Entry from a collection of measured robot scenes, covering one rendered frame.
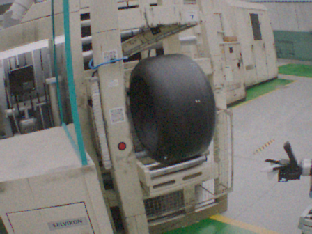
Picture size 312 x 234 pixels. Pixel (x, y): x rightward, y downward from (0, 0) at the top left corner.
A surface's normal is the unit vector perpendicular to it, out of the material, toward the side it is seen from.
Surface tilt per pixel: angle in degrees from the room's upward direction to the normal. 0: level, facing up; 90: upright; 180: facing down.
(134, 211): 90
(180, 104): 75
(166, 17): 90
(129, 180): 90
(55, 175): 90
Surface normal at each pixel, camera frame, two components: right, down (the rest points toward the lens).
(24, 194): 0.37, 0.19
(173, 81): 0.22, -0.44
